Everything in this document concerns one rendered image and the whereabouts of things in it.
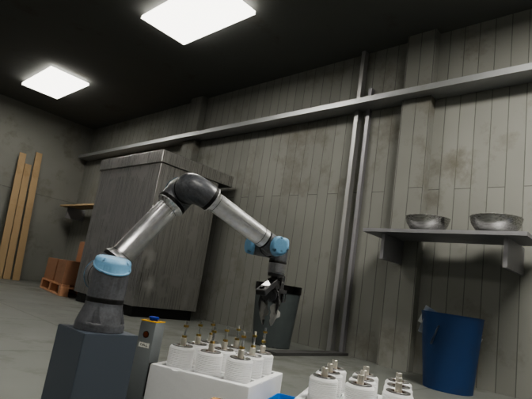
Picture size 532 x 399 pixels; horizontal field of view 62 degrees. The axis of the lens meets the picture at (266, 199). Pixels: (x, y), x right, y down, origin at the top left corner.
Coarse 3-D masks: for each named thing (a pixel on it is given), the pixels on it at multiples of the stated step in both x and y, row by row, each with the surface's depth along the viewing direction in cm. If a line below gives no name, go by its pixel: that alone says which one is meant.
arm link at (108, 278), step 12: (96, 264) 140; (108, 264) 139; (120, 264) 140; (96, 276) 138; (108, 276) 138; (120, 276) 140; (96, 288) 137; (108, 288) 138; (120, 288) 140; (120, 300) 140
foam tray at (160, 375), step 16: (160, 368) 160; (176, 368) 160; (192, 368) 164; (160, 384) 158; (176, 384) 157; (192, 384) 155; (208, 384) 153; (224, 384) 151; (240, 384) 150; (256, 384) 155; (272, 384) 172
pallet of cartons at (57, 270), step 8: (80, 248) 742; (80, 256) 731; (48, 264) 710; (56, 264) 671; (64, 264) 626; (72, 264) 622; (48, 272) 698; (56, 272) 662; (64, 272) 616; (72, 272) 621; (48, 280) 676; (56, 280) 647; (64, 280) 615; (72, 280) 620; (48, 288) 663; (56, 288) 662; (64, 288) 611; (72, 288) 617; (64, 296) 610
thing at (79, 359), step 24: (72, 336) 132; (96, 336) 130; (120, 336) 136; (72, 360) 129; (96, 360) 130; (120, 360) 136; (48, 384) 135; (72, 384) 125; (96, 384) 130; (120, 384) 136
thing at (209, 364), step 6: (198, 354) 161; (204, 354) 159; (210, 354) 159; (216, 354) 160; (198, 360) 160; (204, 360) 158; (210, 360) 158; (216, 360) 159; (198, 366) 159; (204, 366) 158; (210, 366) 158; (216, 366) 159; (198, 372) 158; (204, 372) 157; (210, 372) 158; (216, 372) 159
